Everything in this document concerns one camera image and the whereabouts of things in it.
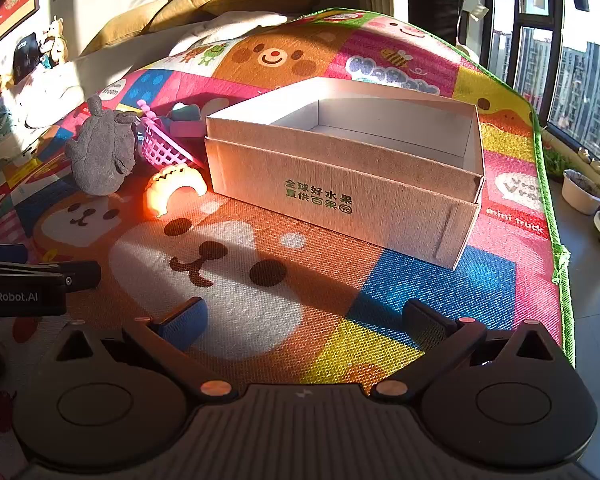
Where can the long yellow pillow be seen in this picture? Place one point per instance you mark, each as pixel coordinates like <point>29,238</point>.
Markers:
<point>265,0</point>

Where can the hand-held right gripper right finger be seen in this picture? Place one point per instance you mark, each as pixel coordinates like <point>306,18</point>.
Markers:
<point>422,322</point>

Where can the white flower pot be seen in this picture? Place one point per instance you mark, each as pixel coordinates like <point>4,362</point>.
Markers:
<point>580,200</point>

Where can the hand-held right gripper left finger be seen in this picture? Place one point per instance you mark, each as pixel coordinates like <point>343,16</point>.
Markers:
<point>185,325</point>

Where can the teal heart-shaped object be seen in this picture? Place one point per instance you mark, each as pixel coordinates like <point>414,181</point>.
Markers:
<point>185,111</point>

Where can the white sofa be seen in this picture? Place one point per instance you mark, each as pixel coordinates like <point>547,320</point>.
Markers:
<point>95,75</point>

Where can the colourful printed play mat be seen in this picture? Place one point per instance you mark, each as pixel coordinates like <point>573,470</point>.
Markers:
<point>290,285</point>

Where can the small green plant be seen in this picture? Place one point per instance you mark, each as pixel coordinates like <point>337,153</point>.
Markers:
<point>555,162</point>

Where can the white blanket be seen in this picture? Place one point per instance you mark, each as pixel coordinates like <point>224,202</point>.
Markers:
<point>230,30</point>

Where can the pale yellow pillow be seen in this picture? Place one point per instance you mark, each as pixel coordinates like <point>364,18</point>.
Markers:
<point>120,25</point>

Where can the black window frame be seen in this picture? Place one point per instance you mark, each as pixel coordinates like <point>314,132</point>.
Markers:
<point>555,35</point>

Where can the brown cardboard box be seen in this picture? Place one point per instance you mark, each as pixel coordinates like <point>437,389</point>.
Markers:
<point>330,175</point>

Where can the pink plastic scoop basket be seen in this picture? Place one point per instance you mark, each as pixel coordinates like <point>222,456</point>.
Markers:
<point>165,147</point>

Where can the orange curved rubber toy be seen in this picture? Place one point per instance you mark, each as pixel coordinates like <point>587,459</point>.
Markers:
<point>160,187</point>

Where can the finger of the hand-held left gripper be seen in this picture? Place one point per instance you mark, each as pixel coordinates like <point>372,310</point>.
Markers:
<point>80,275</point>
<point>2,252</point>

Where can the grey plush toy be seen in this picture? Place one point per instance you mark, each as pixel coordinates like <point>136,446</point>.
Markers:
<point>100,150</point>

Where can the plush bear toy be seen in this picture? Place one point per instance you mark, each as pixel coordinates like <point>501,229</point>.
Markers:
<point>54,42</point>

